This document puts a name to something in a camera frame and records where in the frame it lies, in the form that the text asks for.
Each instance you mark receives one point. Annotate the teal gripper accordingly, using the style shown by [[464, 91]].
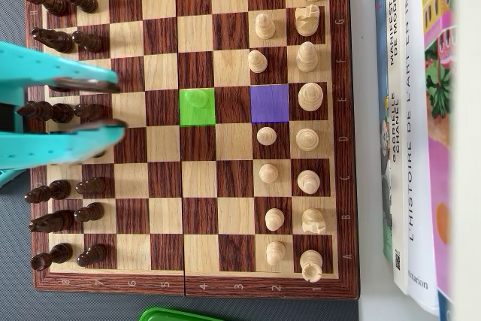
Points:
[[45, 146]]

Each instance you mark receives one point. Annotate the dark wooden rook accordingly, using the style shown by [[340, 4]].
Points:
[[52, 256], [47, 0]]

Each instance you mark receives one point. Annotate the light wooden king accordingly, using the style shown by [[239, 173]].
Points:
[[310, 96]]

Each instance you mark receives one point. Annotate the dark wooden knight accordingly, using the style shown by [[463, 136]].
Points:
[[52, 221], [54, 40]]

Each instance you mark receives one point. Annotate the green plastic container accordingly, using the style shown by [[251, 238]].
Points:
[[169, 315]]

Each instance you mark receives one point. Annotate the light wooden knight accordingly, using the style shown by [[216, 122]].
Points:
[[307, 20], [313, 220]]

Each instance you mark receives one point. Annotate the wooden folding chessboard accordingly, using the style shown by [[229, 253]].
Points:
[[165, 215]]

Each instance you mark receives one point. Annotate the dark wooden king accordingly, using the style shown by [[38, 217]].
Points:
[[45, 111]]

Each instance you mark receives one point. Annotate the white art history book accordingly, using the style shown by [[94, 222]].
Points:
[[419, 185]]

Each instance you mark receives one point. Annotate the white Gabrielle Chanel book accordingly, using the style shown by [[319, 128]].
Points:
[[395, 185]]

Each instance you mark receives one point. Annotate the blue illustrated cover book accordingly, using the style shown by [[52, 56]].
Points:
[[380, 73]]

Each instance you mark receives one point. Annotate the light wooden pawn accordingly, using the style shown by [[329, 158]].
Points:
[[265, 27], [274, 218], [268, 173], [257, 61], [266, 135], [275, 252], [196, 100]]

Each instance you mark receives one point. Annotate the pink colourful cover book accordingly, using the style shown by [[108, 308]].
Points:
[[439, 167]]

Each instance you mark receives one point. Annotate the light wooden bishop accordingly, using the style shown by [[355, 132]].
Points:
[[308, 181], [307, 57]]

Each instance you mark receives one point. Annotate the light wooden queen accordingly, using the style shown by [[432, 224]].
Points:
[[307, 139]]

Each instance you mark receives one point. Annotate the dark wooden bishop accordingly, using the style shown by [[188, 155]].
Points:
[[49, 191]]

